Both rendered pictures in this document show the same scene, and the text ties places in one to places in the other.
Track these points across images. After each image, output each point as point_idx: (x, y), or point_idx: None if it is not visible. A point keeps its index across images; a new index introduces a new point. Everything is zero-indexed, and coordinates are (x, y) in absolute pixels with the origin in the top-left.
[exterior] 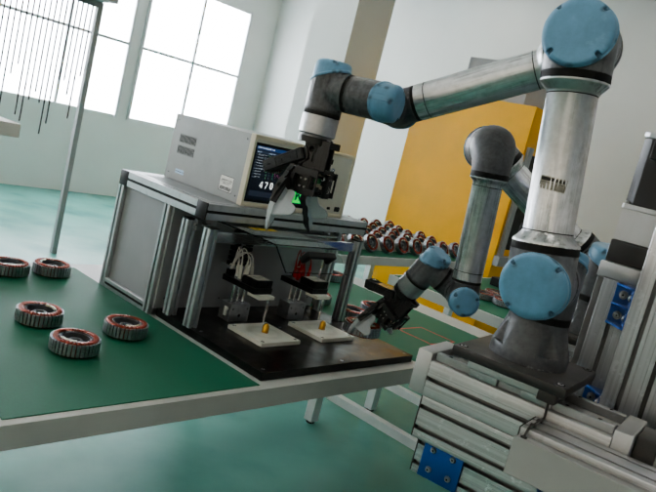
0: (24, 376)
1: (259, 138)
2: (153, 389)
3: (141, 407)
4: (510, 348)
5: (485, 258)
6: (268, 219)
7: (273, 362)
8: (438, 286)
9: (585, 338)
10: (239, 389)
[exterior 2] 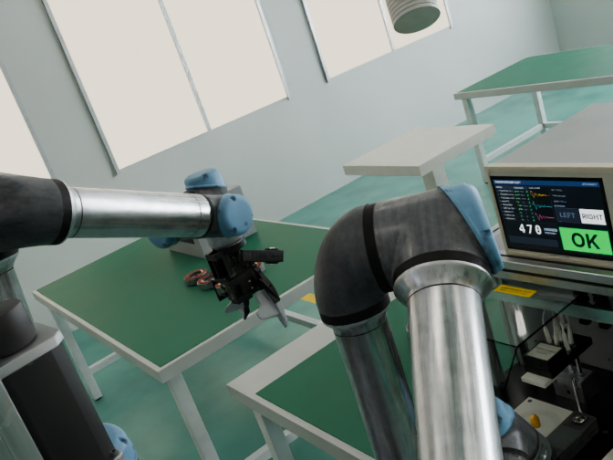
0: (317, 373)
1: (490, 171)
2: (332, 420)
3: (300, 426)
4: None
5: (378, 448)
6: (240, 311)
7: None
8: None
9: None
10: (369, 459)
